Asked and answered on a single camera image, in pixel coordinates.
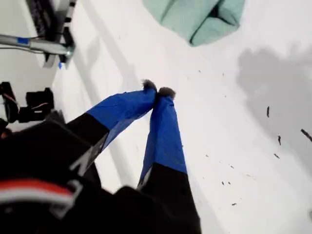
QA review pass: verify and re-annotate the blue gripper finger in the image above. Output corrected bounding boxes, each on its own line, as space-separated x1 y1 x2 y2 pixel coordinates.
65 78 158 176
136 86 203 234

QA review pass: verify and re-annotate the grey metal pole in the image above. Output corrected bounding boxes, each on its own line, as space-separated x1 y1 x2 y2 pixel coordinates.
0 34 74 58

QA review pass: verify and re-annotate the pale green T-shirt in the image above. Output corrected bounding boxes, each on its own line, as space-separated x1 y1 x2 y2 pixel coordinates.
142 0 246 47

